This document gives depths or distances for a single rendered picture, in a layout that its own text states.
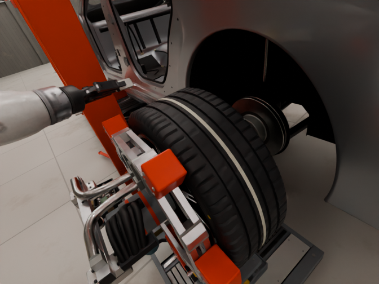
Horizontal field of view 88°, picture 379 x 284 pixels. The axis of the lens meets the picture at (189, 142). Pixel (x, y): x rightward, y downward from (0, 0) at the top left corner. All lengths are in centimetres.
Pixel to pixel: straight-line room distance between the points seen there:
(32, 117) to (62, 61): 48
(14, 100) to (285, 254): 144
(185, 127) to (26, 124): 35
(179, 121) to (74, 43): 61
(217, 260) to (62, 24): 96
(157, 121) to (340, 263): 139
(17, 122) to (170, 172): 33
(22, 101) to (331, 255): 164
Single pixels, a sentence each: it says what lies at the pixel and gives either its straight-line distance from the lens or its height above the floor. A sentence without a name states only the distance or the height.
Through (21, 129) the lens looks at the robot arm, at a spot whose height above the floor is 127.
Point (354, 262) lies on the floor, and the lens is 164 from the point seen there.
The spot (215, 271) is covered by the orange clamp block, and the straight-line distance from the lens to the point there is 56.
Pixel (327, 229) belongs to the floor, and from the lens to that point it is 171.
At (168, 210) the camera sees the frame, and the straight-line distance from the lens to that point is 49.
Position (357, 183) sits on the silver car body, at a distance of 75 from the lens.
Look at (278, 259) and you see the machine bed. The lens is 146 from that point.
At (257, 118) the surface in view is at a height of 92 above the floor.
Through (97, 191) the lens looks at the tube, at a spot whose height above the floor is 101.
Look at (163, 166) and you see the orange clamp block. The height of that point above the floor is 115.
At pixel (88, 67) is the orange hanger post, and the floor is 129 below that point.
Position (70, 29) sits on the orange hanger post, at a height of 143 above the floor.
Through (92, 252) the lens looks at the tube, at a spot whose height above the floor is 101.
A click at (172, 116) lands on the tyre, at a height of 117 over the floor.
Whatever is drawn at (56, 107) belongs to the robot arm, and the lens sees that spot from 57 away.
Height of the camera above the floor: 141
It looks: 34 degrees down
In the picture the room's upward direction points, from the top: 15 degrees counter-clockwise
